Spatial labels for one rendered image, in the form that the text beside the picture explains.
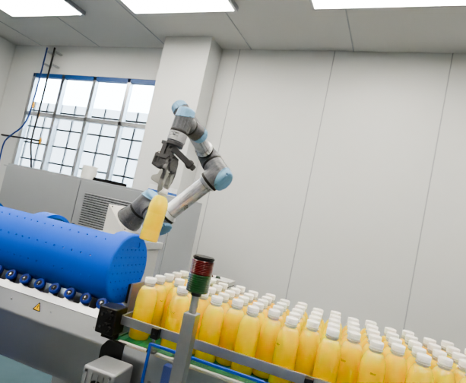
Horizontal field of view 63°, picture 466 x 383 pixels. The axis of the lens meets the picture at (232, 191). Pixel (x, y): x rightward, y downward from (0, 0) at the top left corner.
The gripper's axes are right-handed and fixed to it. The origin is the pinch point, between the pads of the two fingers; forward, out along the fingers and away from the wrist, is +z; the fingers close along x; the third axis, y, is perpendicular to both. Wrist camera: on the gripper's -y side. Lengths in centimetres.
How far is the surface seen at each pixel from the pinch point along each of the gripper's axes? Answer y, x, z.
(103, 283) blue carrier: 6.7, 6.8, 40.0
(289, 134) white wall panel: 11, -269, -129
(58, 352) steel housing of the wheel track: 19, 0, 72
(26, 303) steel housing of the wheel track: 38, 3, 59
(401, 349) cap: -95, 9, 26
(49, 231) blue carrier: 38.6, 5.3, 29.3
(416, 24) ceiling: -84, -191, -228
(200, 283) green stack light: -37, 35, 25
